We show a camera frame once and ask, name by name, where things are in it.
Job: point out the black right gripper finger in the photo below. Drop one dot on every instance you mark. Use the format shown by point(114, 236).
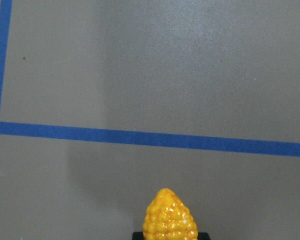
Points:
point(139, 236)

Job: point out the yellow toy corn cob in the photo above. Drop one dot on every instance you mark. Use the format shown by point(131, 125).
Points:
point(168, 218)

